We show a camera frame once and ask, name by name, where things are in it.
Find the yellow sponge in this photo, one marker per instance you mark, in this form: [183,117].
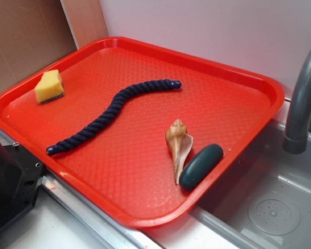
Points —
[49,87]

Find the red plastic tray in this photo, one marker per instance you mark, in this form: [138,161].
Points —
[127,169]

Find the brown cardboard panel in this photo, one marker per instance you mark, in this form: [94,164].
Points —
[33,34]

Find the grey faucet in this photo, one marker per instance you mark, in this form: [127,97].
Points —
[298,124]

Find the dark green oval sponge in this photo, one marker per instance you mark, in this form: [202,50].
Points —
[200,166]

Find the beige conch seashell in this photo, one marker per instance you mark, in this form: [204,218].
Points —
[179,142]

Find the grey plastic sink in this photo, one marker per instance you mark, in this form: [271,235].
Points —
[262,201]

